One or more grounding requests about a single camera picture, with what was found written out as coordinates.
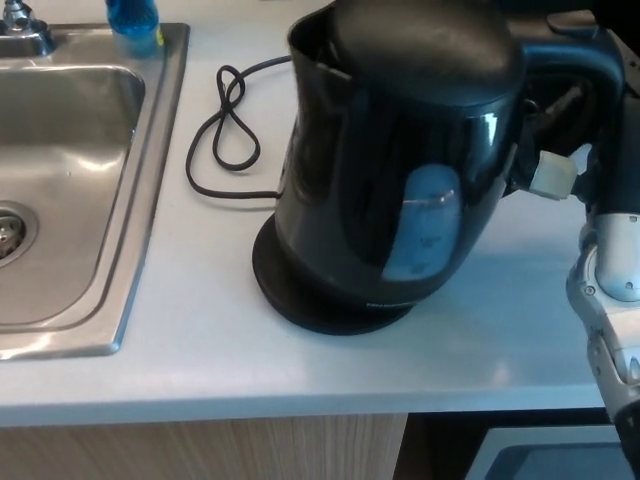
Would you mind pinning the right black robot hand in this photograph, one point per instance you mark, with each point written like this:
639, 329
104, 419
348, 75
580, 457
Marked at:
615, 165

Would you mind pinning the black electric kettle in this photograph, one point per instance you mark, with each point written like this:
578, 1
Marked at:
390, 150

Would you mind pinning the round black kettle base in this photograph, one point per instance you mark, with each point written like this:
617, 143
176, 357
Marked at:
300, 310

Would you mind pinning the blue dish soap bottle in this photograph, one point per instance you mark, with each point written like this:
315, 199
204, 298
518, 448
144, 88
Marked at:
135, 30

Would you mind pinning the wooden cabinet door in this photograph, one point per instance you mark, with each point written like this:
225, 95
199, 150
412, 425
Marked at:
200, 450

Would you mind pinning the stainless steel sink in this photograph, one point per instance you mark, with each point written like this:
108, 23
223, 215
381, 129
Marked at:
75, 150

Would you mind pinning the chrome faucet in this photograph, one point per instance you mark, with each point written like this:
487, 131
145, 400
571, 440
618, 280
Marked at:
25, 32

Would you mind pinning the metal sink drain strainer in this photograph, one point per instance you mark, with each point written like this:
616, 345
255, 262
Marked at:
12, 232

